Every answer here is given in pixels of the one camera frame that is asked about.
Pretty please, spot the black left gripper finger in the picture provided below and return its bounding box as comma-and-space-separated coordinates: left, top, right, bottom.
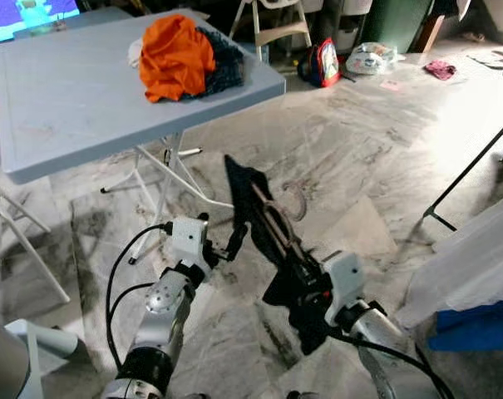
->
224, 221, 251, 260

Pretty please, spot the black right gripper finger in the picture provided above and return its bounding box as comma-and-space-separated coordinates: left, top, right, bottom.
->
266, 214, 312, 271

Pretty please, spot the pink clothes hanger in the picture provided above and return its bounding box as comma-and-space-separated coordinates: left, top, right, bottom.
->
249, 181, 310, 260

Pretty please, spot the dark checked garment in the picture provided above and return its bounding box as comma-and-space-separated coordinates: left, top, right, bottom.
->
185, 27, 246, 101

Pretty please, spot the red blue backpack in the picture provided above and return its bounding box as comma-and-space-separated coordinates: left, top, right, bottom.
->
298, 37, 343, 89

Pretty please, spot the orange garment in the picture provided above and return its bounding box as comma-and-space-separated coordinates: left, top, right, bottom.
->
139, 14, 217, 104

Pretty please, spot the white printed plastic bag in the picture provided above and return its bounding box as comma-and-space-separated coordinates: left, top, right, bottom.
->
346, 42, 399, 76

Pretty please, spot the white high chair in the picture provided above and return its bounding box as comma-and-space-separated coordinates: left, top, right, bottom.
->
230, 0, 314, 63

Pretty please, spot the grey folding table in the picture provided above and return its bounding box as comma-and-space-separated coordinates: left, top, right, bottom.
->
0, 8, 287, 265

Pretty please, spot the cream white garment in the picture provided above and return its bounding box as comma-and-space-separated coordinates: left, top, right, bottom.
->
126, 37, 145, 69

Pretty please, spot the maroon cloth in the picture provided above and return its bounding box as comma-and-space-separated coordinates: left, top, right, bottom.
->
423, 60, 458, 81

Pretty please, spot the green storage bin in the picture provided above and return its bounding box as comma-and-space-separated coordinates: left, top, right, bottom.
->
363, 0, 427, 52

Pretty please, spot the television screen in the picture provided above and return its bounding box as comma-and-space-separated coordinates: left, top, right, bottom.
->
0, 0, 81, 47

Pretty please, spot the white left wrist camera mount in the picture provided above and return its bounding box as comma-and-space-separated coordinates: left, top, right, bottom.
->
170, 218, 210, 268

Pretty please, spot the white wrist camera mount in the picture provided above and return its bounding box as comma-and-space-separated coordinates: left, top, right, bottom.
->
322, 252, 367, 321
170, 218, 210, 268

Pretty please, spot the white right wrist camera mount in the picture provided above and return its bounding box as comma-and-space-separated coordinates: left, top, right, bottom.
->
322, 252, 367, 321

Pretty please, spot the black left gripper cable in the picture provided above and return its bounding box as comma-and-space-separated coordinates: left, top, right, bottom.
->
108, 281, 156, 333

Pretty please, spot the black left camera cable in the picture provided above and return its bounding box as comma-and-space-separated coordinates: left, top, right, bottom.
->
106, 223, 174, 371

